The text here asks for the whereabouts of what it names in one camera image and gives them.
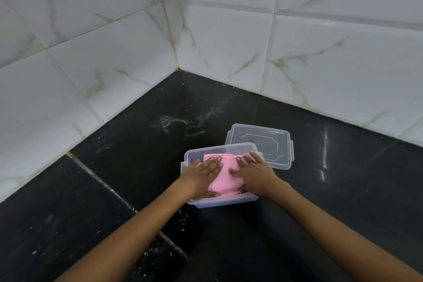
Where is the person's right hand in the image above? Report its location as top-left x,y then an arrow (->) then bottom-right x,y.
230,152 -> 282,199

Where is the person's left hand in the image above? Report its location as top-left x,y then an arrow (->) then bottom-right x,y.
179,156 -> 223,200

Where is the pink cloth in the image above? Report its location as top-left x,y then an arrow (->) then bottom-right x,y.
196,153 -> 257,197

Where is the person's left forearm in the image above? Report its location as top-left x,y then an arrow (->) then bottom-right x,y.
54,181 -> 197,282

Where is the person's right forearm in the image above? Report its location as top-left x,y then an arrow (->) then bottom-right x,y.
264,182 -> 423,282

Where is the clear plastic lid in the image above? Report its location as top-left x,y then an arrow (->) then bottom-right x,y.
225,123 -> 294,171

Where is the clear plastic container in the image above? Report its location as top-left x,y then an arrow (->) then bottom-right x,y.
181,142 -> 265,209

